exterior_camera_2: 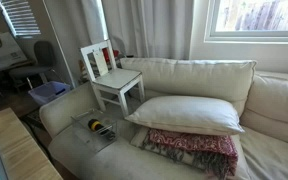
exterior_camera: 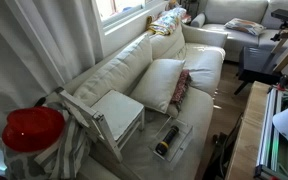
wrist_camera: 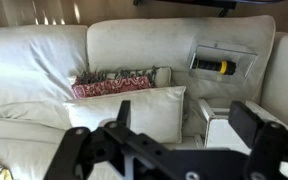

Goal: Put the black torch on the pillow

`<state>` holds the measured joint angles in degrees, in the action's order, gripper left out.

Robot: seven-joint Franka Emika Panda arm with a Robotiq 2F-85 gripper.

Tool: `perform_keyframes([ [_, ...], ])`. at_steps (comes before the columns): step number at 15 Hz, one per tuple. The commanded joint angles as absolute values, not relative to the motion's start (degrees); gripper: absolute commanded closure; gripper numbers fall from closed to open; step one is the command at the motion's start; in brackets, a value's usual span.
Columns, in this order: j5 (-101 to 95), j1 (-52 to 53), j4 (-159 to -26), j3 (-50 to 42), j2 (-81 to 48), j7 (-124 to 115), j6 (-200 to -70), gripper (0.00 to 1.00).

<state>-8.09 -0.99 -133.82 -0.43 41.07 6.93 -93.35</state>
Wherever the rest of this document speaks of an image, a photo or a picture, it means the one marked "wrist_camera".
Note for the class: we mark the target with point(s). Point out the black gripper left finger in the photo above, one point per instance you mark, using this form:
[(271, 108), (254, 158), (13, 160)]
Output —
[(124, 113)]

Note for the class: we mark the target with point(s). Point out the black torch with yellow ring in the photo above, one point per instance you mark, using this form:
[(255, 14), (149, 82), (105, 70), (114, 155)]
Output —
[(224, 67)]

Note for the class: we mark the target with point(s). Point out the cream throw pillow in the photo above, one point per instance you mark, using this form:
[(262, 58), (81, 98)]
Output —
[(156, 112)]

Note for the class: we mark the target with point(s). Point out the clear acrylic box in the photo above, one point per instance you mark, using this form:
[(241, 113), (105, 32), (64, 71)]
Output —
[(218, 51)]

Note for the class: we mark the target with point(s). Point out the small white wooden chair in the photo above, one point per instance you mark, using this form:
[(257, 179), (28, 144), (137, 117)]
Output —
[(219, 134)]

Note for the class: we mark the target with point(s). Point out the dark coffee table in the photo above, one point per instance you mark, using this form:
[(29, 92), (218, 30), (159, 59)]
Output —
[(203, 8)]

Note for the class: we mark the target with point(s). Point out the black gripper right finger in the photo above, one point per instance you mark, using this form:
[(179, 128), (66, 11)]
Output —
[(245, 122)]

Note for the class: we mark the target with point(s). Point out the cream sofa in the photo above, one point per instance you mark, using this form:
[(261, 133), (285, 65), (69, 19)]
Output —
[(38, 64)]

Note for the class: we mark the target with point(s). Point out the red patterned fringed blanket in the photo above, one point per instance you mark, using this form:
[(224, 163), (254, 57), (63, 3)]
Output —
[(91, 84)]

